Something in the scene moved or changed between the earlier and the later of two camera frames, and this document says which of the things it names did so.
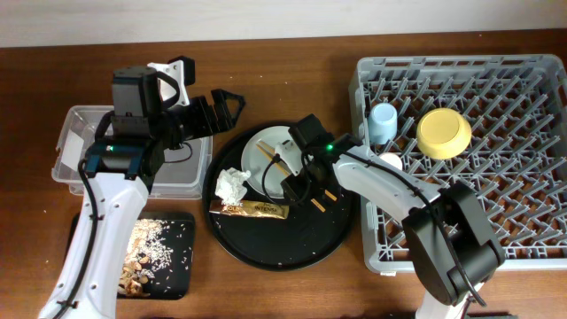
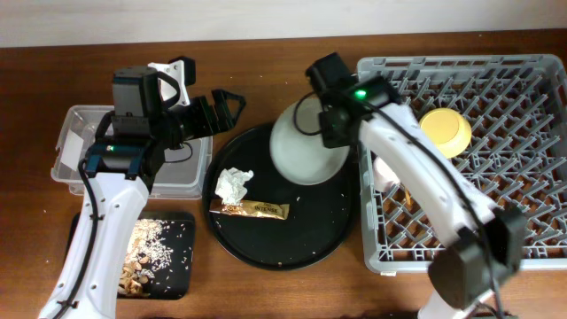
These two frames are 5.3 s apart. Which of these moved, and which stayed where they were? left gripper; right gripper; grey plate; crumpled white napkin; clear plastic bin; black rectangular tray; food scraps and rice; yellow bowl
Moved: grey plate; right gripper
Stayed: yellow bowl; left gripper; clear plastic bin; food scraps and rice; black rectangular tray; crumpled white napkin
